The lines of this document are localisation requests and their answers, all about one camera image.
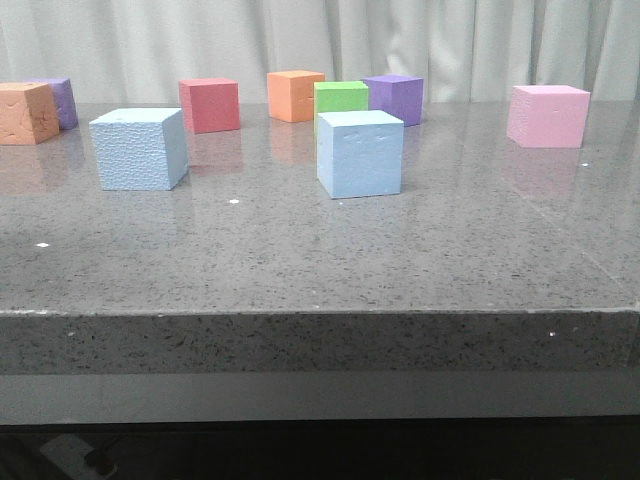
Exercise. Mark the dented orange foam cube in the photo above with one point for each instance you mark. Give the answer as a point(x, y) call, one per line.
point(28, 113)

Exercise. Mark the textured light blue foam cube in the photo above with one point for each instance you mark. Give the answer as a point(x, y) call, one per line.
point(141, 149)

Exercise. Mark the white curtain backdrop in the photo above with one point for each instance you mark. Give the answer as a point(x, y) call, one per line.
point(138, 51)

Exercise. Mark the green foam cube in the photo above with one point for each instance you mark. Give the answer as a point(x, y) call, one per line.
point(339, 96)

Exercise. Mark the light blue foam base cube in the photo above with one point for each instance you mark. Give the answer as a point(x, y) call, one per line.
point(359, 153)

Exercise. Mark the red foam cube far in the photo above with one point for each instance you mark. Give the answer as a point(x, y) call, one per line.
point(210, 104)

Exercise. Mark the pink foam cube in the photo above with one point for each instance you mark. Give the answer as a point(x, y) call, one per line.
point(547, 116)

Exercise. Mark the smooth orange foam cube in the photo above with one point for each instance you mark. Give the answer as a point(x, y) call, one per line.
point(291, 94)

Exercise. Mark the purple foam cube right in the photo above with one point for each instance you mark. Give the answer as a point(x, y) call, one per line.
point(399, 95)

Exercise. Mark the purple foam cube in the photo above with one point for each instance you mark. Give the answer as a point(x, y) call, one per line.
point(399, 95)
point(64, 100)

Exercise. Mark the purple foam cube left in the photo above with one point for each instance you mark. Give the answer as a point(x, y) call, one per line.
point(64, 100)

